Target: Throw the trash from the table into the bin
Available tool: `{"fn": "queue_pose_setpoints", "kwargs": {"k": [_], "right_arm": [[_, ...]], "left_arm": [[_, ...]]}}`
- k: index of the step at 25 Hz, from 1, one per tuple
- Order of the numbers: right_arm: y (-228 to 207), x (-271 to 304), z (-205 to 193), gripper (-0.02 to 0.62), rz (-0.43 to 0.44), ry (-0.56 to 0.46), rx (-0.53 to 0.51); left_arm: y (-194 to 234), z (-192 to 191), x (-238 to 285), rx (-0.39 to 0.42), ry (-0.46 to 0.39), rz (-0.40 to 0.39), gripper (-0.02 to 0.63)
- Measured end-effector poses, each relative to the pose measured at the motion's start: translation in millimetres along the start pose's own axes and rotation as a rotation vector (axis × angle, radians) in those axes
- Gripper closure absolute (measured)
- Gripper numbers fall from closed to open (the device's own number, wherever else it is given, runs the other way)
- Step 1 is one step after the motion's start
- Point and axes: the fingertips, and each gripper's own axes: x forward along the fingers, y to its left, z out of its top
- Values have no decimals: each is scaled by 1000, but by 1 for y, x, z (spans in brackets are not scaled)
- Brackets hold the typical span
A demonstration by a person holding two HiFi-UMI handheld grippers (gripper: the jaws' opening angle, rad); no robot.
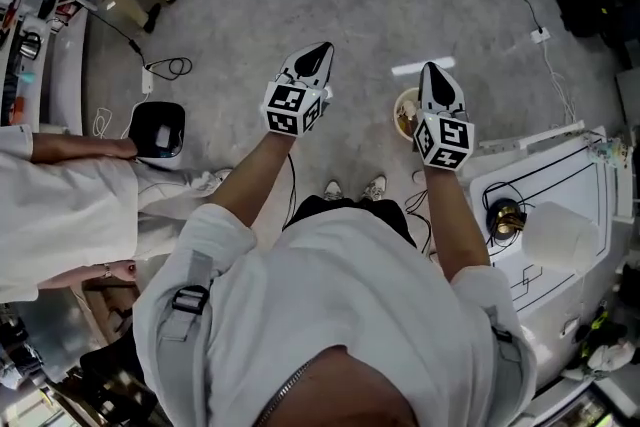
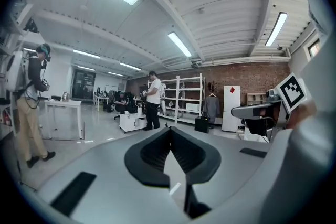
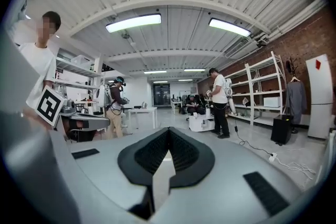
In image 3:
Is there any white refrigerator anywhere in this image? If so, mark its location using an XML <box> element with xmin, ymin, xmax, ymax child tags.
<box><xmin>304</xmin><ymin>54</ymin><xmax>334</xmax><ymax>140</ymax></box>

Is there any black floor cable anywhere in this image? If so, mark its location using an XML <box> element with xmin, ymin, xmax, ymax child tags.
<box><xmin>233</xmin><ymin>117</ymin><xmax>274</xmax><ymax>157</ymax></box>

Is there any grey coat on hanger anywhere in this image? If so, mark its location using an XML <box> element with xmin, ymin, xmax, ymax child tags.
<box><xmin>285</xmin><ymin>76</ymin><xmax>308</xmax><ymax>126</ymax></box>

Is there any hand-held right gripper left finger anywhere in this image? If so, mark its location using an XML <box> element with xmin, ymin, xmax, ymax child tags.
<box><xmin>49</xmin><ymin>126</ymin><xmax>171</xmax><ymax>224</ymax></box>

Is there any white floor cable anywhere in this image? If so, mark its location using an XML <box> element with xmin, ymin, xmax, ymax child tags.
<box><xmin>276</xmin><ymin>156</ymin><xmax>317</xmax><ymax>181</ymax></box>

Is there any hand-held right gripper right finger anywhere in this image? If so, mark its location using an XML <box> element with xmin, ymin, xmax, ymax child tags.
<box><xmin>156</xmin><ymin>126</ymin><xmax>303</xmax><ymax>224</ymax></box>

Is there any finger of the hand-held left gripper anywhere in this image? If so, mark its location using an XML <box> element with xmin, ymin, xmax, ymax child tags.
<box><xmin>60</xmin><ymin>114</ymin><xmax>111</xmax><ymax>131</ymax></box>

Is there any white back-mounted rig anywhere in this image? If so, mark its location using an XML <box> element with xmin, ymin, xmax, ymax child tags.
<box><xmin>224</xmin><ymin>78</ymin><xmax>239</xmax><ymax>116</ymax></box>

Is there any black storage crate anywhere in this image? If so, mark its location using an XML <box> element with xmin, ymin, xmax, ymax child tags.
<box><xmin>270</xmin><ymin>114</ymin><xmax>294</xmax><ymax>146</ymax></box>

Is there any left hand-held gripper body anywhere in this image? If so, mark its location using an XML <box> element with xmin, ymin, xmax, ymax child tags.
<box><xmin>36</xmin><ymin>86</ymin><xmax>79</xmax><ymax>141</ymax></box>

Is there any person's left forearm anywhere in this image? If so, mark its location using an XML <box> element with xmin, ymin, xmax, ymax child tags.
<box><xmin>20</xmin><ymin>109</ymin><xmax>55</xmax><ymax>131</ymax></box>

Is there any white round backpack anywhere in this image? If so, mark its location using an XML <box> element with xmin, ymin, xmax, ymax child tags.
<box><xmin>97</xmin><ymin>83</ymin><xmax>112</xmax><ymax>109</ymax></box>

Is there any ceiling air vent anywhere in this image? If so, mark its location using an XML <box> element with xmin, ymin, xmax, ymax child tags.
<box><xmin>224</xmin><ymin>37</ymin><xmax>250</xmax><ymax>59</ymax></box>

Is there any white low wheeled cabinet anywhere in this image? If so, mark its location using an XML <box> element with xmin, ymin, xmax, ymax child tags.
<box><xmin>188</xmin><ymin>112</ymin><xmax>215</xmax><ymax>133</ymax></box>

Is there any white metal shelving rack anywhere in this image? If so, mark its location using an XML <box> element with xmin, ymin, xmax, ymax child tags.
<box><xmin>53</xmin><ymin>46</ymin><xmax>105</xmax><ymax>116</ymax></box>
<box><xmin>225</xmin><ymin>50</ymin><xmax>287</xmax><ymax>127</ymax></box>

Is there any white square table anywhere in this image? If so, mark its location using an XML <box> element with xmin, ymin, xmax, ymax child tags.
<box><xmin>127</xmin><ymin>106</ymin><xmax>159</xmax><ymax>130</ymax></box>

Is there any person's left hand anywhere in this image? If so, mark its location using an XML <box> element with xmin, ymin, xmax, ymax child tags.
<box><xmin>68</xmin><ymin>120</ymin><xmax>90</xmax><ymax>133</ymax></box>

